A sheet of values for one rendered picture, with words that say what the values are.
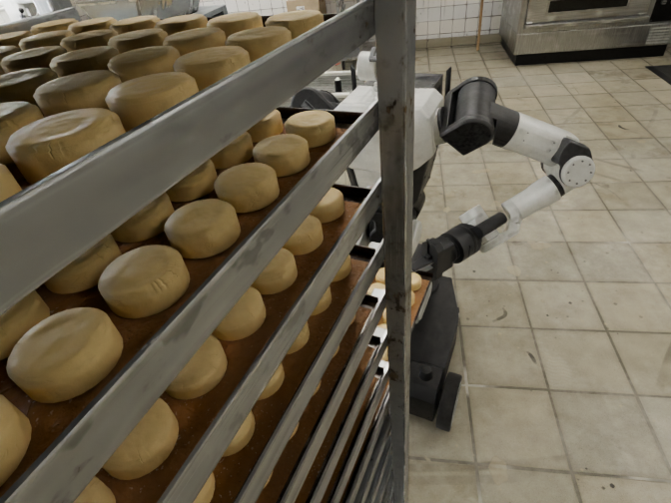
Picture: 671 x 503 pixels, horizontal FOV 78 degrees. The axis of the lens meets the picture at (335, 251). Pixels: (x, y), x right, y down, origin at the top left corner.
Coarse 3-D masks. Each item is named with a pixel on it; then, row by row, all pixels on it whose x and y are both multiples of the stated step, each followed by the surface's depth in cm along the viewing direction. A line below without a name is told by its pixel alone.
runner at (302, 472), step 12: (384, 288) 59; (384, 300) 59; (372, 324) 56; (360, 348) 53; (348, 372) 50; (348, 384) 51; (336, 396) 47; (336, 408) 48; (324, 420) 45; (324, 432) 46; (312, 444) 43; (312, 456) 44; (300, 468) 41; (300, 480) 42; (288, 492) 39
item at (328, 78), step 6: (330, 72) 195; (336, 72) 194; (342, 72) 193; (348, 72) 192; (318, 78) 197; (324, 78) 197; (330, 78) 196; (342, 78) 195; (348, 78) 194; (312, 84) 200; (318, 84) 199; (324, 84) 198; (330, 84) 198; (342, 84) 196; (348, 84) 196; (360, 84) 194
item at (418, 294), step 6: (372, 282) 102; (426, 282) 100; (420, 288) 99; (414, 294) 98; (420, 294) 97; (414, 300) 96; (420, 300) 96; (414, 306) 95; (414, 312) 93; (378, 324) 92; (384, 390) 79; (372, 420) 75; (366, 438) 72; (360, 450) 71; (354, 468) 69; (348, 480) 67; (342, 498) 65
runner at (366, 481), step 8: (384, 424) 84; (384, 432) 82; (376, 440) 81; (384, 440) 80; (376, 448) 80; (376, 456) 76; (368, 464) 78; (376, 464) 77; (368, 472) 77; (368, 480) 73; (360, 488) 75; (368, 488) 74; (360, 496) 74
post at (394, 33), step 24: (384, 0) 35; (408, 0) 35; (384, 24) 36; (408, 24) 36; (384, 48) 38; (408, 48) 37; (384, 72) 39; (408, 72) 39; (384, 96) 40; (408, 96) 40; (384, 120) 42; (408, 120) 42; (384, 144) 44; (408, 144) 44; (384, 168) 46; (408, 168) 45; (384, 192) 48; (408, 192) 47; (384, 216) 50; (408, 216) 50; (384, 240) 52; (408, 240) 52; (384, 264) 55; (408, 264) 55; (408, 288) 58; (408, 312) 61; (408, 336) 65; (408, 360) 69; (408, 384) 74; (408, 408) 80; (408, 432) 86
